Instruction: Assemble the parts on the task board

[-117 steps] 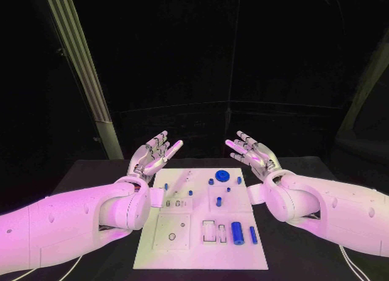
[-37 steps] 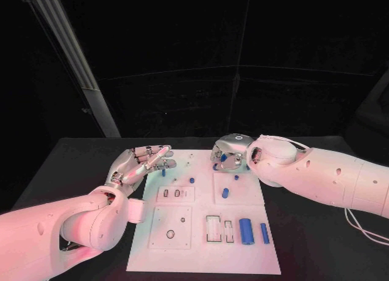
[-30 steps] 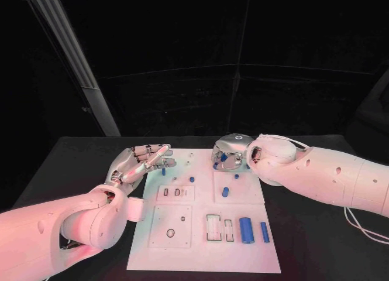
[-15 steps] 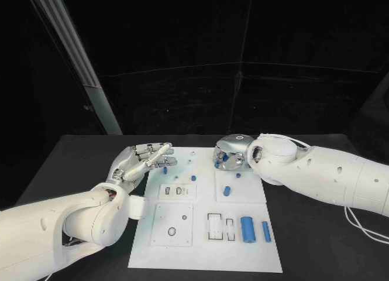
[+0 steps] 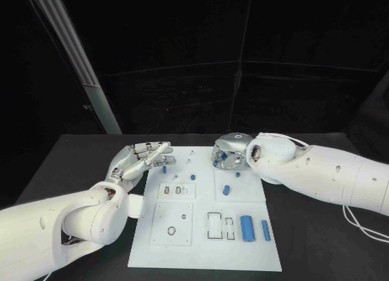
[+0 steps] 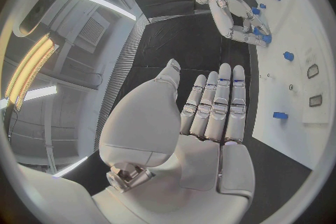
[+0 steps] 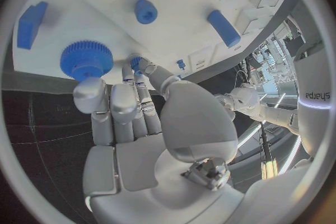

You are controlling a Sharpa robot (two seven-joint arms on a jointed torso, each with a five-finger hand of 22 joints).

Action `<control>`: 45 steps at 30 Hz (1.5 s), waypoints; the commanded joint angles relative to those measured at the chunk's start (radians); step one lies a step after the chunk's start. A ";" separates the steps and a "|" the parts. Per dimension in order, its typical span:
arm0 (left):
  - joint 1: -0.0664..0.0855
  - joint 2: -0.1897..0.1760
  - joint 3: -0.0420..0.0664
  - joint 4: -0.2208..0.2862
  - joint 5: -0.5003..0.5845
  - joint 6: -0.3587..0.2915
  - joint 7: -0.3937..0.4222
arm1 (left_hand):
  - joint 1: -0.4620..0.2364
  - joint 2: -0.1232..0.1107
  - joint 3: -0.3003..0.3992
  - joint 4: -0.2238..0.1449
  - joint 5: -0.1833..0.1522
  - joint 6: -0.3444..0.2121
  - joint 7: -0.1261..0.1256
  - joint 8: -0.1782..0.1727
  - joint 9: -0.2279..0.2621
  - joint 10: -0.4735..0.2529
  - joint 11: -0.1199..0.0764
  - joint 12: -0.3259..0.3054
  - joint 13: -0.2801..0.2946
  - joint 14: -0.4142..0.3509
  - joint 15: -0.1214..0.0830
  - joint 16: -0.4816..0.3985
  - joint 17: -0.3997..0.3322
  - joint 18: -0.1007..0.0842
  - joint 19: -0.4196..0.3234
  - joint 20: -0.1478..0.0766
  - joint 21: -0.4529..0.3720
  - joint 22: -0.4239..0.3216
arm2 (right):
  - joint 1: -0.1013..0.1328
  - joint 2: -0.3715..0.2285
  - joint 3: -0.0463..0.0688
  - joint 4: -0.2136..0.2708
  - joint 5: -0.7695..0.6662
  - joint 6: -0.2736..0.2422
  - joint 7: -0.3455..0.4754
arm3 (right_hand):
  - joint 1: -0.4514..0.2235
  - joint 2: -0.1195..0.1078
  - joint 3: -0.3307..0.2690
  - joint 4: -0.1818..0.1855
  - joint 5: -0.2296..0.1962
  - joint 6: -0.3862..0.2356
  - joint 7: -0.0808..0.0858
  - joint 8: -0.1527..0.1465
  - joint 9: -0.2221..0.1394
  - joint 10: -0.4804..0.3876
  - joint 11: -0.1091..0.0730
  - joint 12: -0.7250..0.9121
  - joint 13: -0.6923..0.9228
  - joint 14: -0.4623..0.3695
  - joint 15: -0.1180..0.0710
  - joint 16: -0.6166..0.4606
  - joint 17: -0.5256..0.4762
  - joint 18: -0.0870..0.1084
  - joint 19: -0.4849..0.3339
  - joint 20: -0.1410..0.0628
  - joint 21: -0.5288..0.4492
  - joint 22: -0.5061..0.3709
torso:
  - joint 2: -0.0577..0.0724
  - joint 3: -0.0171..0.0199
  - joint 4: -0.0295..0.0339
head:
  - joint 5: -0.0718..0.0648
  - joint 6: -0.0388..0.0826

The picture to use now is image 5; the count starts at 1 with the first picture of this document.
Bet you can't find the white task board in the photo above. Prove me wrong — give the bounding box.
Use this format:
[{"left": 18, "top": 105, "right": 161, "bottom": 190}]
[{"left": 127, "top": 146, "right": 283, "bottom": 272}]

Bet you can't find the blue part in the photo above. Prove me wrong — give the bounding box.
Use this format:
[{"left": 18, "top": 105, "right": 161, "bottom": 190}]
[{"left": 214, "top": 152, "right": 230, "bottom": 166}]

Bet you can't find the large blue cylinder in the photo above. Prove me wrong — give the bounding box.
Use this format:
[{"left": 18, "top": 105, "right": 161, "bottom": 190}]
[{"left": 240, "top": 215, "right": 257, "bottom": 242}]

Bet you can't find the thin blue cylinder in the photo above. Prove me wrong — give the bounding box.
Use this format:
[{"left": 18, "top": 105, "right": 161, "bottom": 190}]
[{"left": 261, "top": 220, "right": 273, "bottom": 242}]

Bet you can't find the grey metal post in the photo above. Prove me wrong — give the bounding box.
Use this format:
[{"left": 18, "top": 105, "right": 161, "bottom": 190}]
[{"left": 28, "top": 0, "right": 123, "bottom": 135}]

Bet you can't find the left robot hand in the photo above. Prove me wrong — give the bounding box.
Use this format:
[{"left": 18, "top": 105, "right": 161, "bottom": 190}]
[{"left": 106, "top": 141, "right": 178, "bottom": 193}]

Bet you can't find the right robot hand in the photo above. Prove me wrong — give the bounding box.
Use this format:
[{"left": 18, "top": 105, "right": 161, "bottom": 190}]
[{"left": 211, "top": 132, "right": 256, "bottom": 170}]

